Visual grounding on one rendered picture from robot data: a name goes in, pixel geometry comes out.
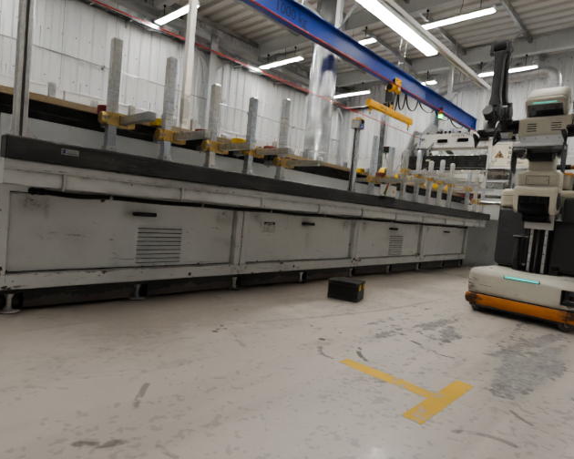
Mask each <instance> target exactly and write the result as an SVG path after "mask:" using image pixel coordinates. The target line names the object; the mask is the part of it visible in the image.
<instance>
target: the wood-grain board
mask: <svg viewBox="0 0 574 459"><path fill-rule="evenodd" d="M0 93H3V94H7V95H11V96H13V95H14V88H13V87H7V86H3V85H0ZM29 99H31V100H35V101H39V102H43V103H47V104H51V105H55V106H60V107H67V108H71V109H75V110H79V111H83V112H87V113H91V114H95V115H98V113H97V107H91V106H87V105H83V104H79V103H75V102H71V101H67V100H64V99H60V98H55V97H49V96H45V95H41V94H37V93H33V92H29ZM140 125H143V126H148V127H151V125H150V122H146V123H140ZM152 128H153V127H152ZM172 131H177V132H180V131H183V132H191V131H193V130H189V129H186V128H181V127H174V126H172ZM222 141H224V142H226V144H230V143H231V139H227V138H220V137H217V142H220V143H222ZM286 158H291V159H296V160H315V159H311V158H304V157H300V156H296V155H293V154H287V155H286ZM322 166H325V167H328V168H336V169H340V170H344V171H348V172H350V168H346V167H342V166H338V165H334V164H331V163H326V162H323V163H322Z"/></svg>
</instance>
